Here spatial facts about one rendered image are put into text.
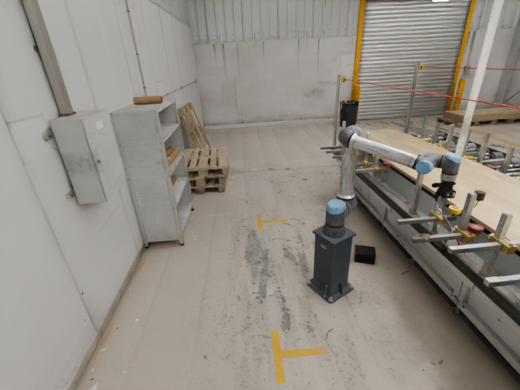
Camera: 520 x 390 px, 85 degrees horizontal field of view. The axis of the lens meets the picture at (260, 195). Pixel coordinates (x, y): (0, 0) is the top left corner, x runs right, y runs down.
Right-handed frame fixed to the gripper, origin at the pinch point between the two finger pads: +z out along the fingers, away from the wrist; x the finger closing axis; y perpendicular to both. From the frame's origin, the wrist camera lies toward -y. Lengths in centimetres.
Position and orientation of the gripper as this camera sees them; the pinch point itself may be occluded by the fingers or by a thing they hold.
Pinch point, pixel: (439, 205)
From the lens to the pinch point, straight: 230.0
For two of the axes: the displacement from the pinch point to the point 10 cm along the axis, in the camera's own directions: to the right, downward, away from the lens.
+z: 0.5, 9.0, 4.3
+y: 0.8, 4.2, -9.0
